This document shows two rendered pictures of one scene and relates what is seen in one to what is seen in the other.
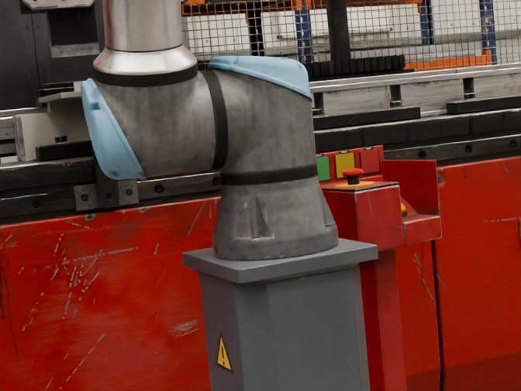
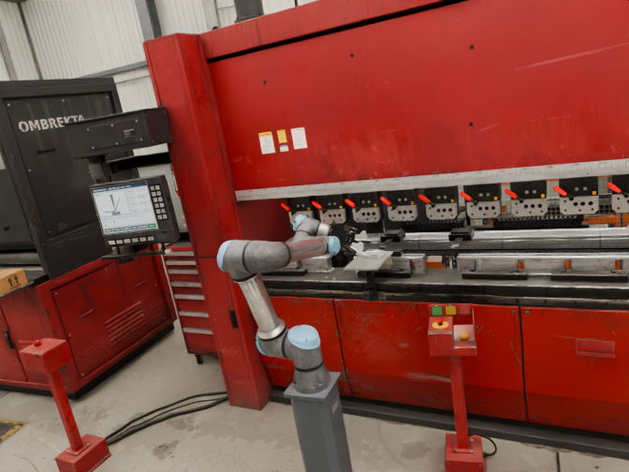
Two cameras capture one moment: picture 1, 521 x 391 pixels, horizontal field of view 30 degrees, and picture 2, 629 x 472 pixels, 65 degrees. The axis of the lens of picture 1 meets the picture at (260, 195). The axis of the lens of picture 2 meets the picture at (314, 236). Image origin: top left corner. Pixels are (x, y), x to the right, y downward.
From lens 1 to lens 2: 1.67 m
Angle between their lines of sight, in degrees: 50
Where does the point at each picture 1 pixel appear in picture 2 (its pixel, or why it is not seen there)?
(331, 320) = (313, 413)
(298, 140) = (304, 361)
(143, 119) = (264, 346)
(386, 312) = (453, 375)
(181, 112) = (273, 346)
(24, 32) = not seen: hidden behind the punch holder
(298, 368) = (303, 421)
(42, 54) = not seen: hidden behind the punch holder
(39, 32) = not seen: hidden behind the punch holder
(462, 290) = (537, 362)
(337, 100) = (488, 263)
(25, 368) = (349, 344)
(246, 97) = (289, 346)
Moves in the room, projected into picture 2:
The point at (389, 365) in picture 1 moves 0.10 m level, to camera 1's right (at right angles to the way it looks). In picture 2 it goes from (455, 393) to (475, 401)
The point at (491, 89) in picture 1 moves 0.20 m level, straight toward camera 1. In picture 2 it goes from (583, 266) to (554, 279)
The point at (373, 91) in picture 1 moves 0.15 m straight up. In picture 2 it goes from (507, 261) to (505, 231)
